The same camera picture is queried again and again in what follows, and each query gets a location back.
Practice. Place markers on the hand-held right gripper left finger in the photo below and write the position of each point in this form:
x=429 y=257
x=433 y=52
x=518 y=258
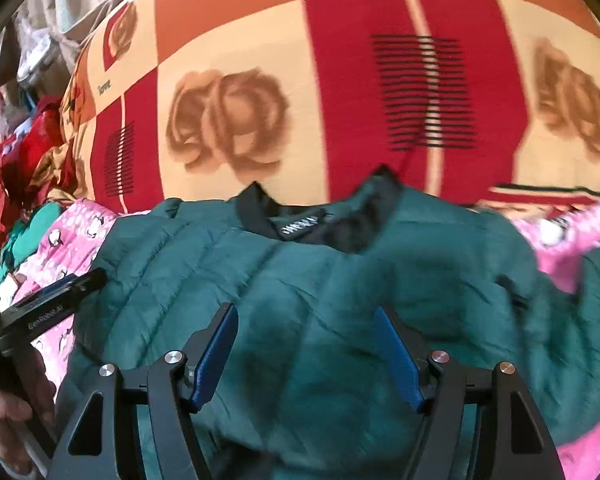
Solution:
x=214 y=360

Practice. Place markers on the rose print checked blanket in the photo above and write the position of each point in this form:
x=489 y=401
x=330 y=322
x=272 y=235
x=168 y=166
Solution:
x=330 y=85

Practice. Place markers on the person's left hand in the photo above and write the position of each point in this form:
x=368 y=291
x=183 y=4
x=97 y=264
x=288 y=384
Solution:
x=5 y=420

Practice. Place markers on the pile of red clothes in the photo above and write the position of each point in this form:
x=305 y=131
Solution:
x=25 y=160

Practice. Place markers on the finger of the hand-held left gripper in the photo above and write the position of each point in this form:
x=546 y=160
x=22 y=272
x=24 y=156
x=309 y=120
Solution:
x=82 y=282

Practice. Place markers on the beige curtain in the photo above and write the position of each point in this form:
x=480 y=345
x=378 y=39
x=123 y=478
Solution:
x=65 y=0

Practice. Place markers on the pink penguin print blanket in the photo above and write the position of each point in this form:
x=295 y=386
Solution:
x=80 y=230

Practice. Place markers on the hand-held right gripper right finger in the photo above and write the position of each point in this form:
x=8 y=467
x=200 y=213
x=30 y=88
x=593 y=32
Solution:
x=397 y=360

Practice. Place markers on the light green cloth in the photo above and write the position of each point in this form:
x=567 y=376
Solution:
x=35 y=230

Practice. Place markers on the dark green puffer jacket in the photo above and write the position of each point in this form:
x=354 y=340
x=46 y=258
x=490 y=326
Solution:
x=300 y=290

